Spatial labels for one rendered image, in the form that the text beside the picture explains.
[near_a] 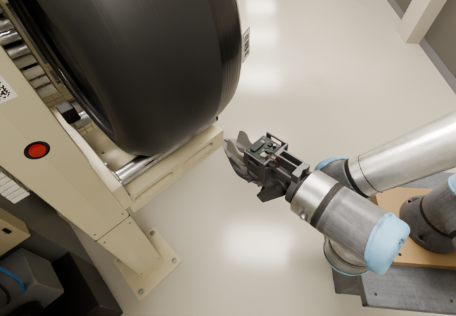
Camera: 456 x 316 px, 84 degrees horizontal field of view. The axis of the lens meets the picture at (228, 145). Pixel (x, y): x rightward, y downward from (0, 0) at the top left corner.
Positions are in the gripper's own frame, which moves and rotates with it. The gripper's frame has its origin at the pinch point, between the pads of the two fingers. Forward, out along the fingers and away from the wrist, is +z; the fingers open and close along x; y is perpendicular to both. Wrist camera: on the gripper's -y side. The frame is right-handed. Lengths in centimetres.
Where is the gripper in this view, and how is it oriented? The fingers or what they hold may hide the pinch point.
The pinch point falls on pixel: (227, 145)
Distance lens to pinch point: 58.9
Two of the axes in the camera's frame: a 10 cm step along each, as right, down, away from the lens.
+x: -7.1, 5.5, -4.4
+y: -0.8, -6.9, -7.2
